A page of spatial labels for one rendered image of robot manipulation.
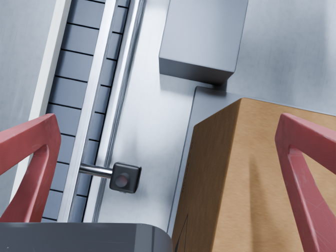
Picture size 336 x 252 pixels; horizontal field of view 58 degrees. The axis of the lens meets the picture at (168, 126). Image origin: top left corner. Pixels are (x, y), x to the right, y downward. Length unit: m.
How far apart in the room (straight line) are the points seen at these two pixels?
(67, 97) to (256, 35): 0.30
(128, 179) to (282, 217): 0.17
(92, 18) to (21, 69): 0.14
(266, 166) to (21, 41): 0.44
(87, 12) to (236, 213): 0.36
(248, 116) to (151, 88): 0.31
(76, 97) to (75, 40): 0.08
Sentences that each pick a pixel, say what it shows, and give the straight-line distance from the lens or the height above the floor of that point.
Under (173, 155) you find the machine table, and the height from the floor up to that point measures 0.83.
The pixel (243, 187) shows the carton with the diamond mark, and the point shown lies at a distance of 0.19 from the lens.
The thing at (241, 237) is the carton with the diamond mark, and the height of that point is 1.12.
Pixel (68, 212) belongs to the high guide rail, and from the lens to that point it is 0.36.
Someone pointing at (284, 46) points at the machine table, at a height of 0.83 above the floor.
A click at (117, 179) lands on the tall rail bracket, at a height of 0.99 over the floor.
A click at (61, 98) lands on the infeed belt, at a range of 0.44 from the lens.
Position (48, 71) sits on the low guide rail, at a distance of 0.42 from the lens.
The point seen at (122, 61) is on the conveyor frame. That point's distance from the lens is 0.44.
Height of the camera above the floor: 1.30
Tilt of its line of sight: 86 degrees down
